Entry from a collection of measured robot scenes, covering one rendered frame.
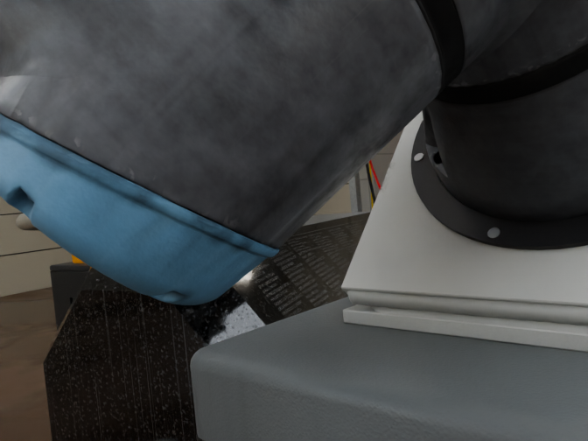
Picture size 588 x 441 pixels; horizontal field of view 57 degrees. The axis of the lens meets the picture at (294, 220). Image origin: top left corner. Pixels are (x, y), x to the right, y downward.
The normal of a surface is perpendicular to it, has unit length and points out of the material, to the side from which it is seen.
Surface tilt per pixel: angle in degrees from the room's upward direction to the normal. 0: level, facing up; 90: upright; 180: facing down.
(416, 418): 79
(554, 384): 0
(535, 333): 90
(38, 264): 90
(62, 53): 83
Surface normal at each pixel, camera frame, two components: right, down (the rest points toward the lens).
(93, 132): -0.05, -0.05
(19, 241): 0.75, -0.04
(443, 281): -0.57, -0.59
